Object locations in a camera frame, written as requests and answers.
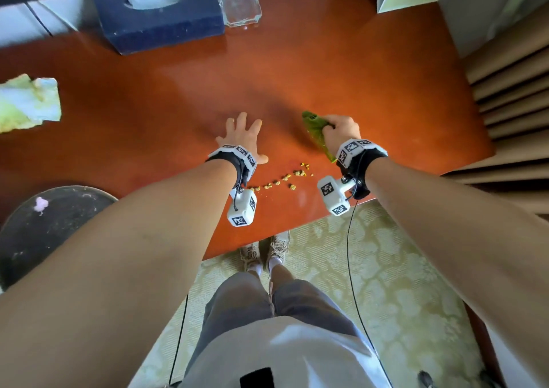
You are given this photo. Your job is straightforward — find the beige left shoe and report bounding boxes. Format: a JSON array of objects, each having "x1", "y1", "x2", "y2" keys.
[{"x1": 239, "y1": 243, "x2": 262, "y2": 272}]

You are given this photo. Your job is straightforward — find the scattered yellow crumbs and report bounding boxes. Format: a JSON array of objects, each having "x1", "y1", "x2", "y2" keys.
[{"x1": 249, "y1": 162, "x2": 315, "y2": 192}]

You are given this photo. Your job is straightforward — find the black thin wall cable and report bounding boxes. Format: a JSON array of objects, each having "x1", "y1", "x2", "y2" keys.
[{"x1": 25, "y1": 1, "x2": 54, "y2": 37}]

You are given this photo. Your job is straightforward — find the white shirt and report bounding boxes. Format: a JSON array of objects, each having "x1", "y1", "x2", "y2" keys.
[{"x1": 178, "y1": 316, "x2": 392, "y2": 388}]

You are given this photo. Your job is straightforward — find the clear glass ashtray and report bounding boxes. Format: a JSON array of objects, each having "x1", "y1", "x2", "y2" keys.
[{"x1": 216, "y1": 0, "x2": 262, "y2": 28}]

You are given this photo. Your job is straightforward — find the right wrist marker strap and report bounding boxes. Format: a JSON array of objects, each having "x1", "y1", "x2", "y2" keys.
[{"x1": 336, "y1": 138, "x2": 389, "y2": 200}]

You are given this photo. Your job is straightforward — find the beige pleated curtain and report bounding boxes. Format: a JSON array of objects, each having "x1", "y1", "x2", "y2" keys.
[{"x1": 442, "y1": 2, "x2": 549, "y2": 221}]

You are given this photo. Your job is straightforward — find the crumpled white green paper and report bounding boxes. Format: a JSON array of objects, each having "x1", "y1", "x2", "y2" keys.
[{"x1": 0, "y1": 73, "x2": 62, "y2": 134}]

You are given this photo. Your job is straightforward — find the left wrist marker strap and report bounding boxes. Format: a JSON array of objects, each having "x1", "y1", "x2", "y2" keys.
[{"x1": 206, "y1": 144, "x2": 258, "y2": 188}]

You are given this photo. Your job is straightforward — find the person's left hand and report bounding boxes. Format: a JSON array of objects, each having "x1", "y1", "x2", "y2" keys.
[{"x1": 215, "y1": 112, "x2": 269, "y2": 165}]

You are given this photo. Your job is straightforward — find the dark blue tissue box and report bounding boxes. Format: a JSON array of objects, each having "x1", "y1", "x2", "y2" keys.
[{"x1": 93, "y1": 0, "x2": 225, "y2": 55}]

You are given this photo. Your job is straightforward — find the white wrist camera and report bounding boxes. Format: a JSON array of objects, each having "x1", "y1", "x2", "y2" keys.
[
  {"x1": 226, "y1": 187, "x2": 258, "y2": 228},
  {"x1": 317, "y1": 176, "x2": 357, "y2": 217}
]

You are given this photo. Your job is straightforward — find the person's right forearm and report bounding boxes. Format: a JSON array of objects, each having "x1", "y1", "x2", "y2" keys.
[{"x1": 365, "y1": 157, "x2": 549, "y2": 388}]

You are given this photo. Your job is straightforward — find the person's right hand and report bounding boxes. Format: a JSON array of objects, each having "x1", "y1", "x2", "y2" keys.
[{"x1": 322, "y1": 114, "x2": 362, "y2": 157}]

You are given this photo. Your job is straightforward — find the green cleaning cloth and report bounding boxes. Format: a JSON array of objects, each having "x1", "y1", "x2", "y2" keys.
[{"x1": 301, "y1": 111, "x2": 338, "y2": 164}]

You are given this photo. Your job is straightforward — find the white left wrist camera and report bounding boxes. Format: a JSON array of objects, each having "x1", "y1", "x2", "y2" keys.
[{"x1": 226, "y1": 187, "x2": 258, "y2": 228}]

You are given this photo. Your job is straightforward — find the wrist marker strap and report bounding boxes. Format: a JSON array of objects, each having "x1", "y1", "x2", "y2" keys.
[
  {"x1": 206, "y1": 144, "x2": 258, "y2": 188},
  {"x1": 336, "y1": 138, "x2": 389, "y2": 200}
]

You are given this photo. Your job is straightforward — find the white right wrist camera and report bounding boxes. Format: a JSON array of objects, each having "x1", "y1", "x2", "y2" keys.
[{"x1": 317, "y1": 176, "x2": 357, "y2": 217}]

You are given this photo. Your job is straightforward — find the grey shorts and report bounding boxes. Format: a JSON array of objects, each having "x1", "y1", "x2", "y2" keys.
[{"x1": 185, "y1": 271, "x2": 360, "y2": 375}]

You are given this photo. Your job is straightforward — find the person's left forearm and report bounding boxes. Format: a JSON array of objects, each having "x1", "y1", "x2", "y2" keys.
[{"x1": 0, "y1": 159, "x2": 237, "y2": 388}]

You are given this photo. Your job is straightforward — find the beige right shoe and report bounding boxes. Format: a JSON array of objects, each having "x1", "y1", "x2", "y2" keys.
[{"x1": 264, "y1": 230, "x2": 291, "y2": 269}]

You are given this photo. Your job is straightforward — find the beige shoe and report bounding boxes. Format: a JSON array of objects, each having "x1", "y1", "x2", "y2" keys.
[
  {"x1": 239, "y1": 243, "x2": 262, "y2": 272},
  {"x1": 264, "y1": 230, "x2": 291, "y2": 269}
]

